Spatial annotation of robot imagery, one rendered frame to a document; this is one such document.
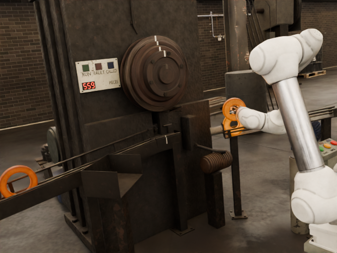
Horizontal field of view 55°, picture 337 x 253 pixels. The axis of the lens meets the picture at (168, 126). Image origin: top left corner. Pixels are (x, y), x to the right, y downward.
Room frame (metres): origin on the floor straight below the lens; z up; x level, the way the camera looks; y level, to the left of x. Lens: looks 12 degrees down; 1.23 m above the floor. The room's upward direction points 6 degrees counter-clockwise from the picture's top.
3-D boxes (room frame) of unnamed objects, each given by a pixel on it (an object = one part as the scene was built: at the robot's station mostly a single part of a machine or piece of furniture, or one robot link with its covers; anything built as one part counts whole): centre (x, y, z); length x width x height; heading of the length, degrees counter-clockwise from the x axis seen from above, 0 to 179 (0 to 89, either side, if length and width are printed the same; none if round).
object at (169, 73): (2.02, -0.01, 1.11); 0.28 x 0.06 x 0.28; 123
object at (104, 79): (2.01, 0.39, 1.15); 0.26 x 0.02 x 0.18; 123
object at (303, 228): (1.97, -0.81, 0.26); 0.12 x 0.12 x 0.52
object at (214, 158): (2.17, -0.31, 0.27); 0.22 x 0.13 x 0.53; 123
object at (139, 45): (2.10, 0.04, 1.11); 0.47 x 0.06 x 0.47; 123
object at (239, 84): (4.79, -1.18, 0.45); 0.59 x 0.59 x 0.89
